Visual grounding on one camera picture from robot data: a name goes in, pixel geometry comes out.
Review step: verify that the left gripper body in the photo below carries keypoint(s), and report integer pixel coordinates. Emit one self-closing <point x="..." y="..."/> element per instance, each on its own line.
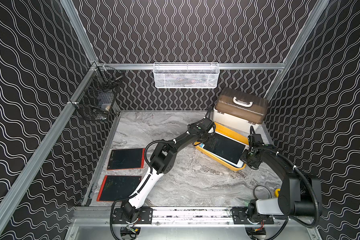
<point x="211" y="137"/>

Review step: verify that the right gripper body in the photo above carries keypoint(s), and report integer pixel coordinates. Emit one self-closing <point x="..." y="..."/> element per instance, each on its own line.
<point x="246" y="157"/>

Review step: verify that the yellow storage tray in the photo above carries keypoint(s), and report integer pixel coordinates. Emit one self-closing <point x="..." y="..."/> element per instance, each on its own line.
<point x="229" y="133"/>

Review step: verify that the blue white writing tablet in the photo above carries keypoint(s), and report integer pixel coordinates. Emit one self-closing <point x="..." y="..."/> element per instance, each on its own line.
<point x="226" y="149"/>

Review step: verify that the large red writing tablet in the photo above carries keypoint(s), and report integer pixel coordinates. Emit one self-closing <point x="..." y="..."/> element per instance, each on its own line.
<point x="117" y="187"/>

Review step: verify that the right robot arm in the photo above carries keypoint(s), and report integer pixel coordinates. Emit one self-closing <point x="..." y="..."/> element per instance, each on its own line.
<point x="300" y="196"/>

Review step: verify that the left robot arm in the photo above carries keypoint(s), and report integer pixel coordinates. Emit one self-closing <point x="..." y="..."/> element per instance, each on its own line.
<point x="160" y="163"/>

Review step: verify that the brown white storage case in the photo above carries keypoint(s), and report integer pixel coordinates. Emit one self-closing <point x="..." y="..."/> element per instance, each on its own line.
<point x="239" y="110"/>

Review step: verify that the adhesive tape roll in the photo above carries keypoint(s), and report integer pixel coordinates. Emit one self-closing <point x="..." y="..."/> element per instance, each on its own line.
<point x="261" y="193"/>

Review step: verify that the yellow tape measure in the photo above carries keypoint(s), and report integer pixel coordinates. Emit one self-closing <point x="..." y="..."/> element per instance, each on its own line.
<point x="277" y="193"/>

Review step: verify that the black wire wall basket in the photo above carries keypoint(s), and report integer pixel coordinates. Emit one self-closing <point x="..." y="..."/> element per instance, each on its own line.
<point x="97" y="102"/>

